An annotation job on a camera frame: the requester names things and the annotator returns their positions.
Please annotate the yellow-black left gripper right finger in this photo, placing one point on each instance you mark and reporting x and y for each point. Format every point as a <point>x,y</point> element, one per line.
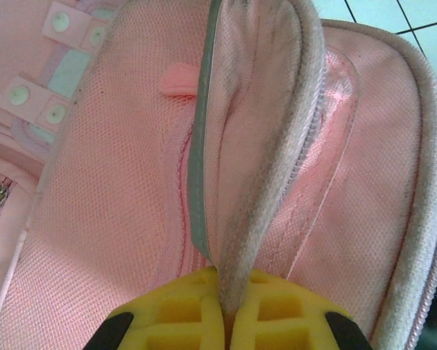
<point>241,335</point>

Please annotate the pink backpack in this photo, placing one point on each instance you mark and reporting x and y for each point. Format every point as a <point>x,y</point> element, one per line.
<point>112,182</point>

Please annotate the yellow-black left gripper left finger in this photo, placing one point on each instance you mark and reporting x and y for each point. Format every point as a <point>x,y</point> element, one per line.
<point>211,321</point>

